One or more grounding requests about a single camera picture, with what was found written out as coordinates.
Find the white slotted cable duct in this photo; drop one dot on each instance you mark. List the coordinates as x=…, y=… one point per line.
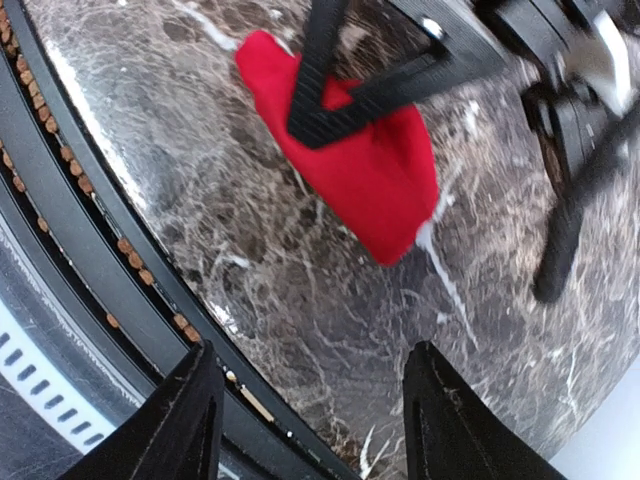
x=47, y=391

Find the black front rail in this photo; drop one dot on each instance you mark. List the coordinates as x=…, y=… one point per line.
x=122, y=290

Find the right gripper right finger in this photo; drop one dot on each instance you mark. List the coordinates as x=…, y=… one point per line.
x=451, y=434

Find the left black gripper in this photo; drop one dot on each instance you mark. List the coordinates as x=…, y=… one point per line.
x=585, y=83

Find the red and beige sock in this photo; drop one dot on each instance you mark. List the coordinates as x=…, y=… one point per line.
x=381, y=181

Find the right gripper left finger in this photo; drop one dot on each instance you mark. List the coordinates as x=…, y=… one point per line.
x=176, y=434

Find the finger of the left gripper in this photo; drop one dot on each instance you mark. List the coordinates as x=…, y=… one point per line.
x=462, y=50

